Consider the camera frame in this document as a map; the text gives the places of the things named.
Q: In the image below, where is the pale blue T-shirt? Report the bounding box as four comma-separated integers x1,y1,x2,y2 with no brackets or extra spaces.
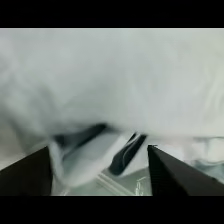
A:
0,28,224,192

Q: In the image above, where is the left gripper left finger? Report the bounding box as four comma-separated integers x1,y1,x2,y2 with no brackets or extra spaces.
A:
0,145,54,197

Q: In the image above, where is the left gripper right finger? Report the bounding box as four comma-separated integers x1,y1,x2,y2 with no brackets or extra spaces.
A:
146,144,224,197

